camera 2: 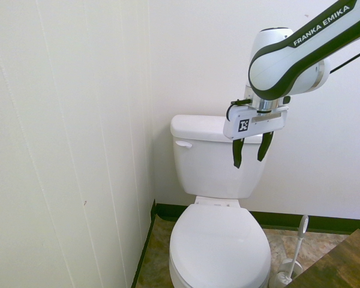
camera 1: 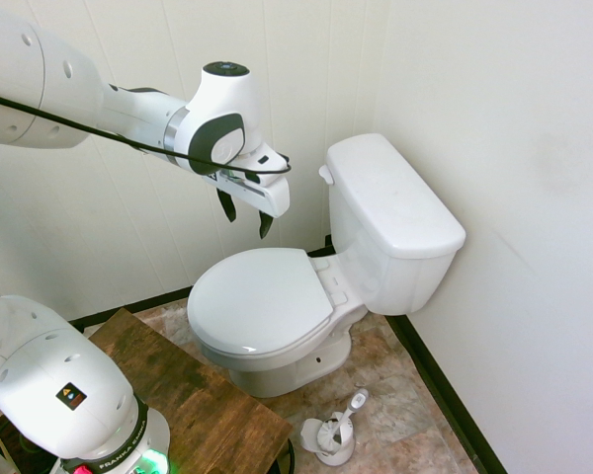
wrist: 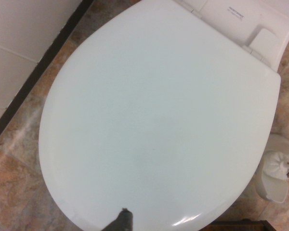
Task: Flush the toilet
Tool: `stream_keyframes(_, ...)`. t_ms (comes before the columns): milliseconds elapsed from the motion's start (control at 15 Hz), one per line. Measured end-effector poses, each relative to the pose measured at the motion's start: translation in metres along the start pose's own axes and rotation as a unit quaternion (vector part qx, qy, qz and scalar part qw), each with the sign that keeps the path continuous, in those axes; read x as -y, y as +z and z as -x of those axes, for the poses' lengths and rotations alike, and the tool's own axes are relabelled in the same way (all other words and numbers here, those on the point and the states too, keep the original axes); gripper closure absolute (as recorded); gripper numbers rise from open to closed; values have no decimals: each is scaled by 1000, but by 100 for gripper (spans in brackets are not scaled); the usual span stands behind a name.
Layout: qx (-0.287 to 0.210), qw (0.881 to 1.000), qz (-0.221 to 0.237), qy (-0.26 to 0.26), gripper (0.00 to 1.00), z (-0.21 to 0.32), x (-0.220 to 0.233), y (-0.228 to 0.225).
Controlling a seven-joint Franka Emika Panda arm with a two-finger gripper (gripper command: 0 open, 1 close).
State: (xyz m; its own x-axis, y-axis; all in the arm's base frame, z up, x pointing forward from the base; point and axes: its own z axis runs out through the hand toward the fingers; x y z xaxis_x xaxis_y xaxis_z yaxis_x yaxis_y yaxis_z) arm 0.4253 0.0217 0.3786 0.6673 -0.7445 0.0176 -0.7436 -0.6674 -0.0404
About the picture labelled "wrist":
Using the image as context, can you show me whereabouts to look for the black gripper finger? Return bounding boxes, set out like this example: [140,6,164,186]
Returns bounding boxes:
[101,214,134,231]

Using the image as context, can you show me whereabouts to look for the white toilet seat lid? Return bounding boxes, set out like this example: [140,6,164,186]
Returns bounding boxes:
[38,0,283,231]

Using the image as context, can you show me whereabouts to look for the white toilet brush holder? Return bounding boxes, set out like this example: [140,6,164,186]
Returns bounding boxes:
[252,133,289,203]

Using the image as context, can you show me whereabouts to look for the white toilet brush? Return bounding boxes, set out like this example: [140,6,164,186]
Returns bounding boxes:
[265,149,289,180]

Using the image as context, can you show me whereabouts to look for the dark baseboard strip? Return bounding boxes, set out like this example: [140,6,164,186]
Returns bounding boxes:
[0,0,95,146]

